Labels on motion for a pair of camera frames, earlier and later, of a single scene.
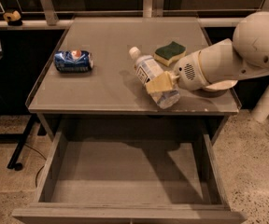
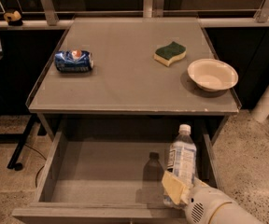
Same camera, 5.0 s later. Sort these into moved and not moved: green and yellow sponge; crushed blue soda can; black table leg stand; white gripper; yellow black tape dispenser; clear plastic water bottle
Moved: clear plastic water bottle; white gripper
Not moved: crushed blue soda can; black table leg stand; green and yellow sponge; yellow black tape dispenser
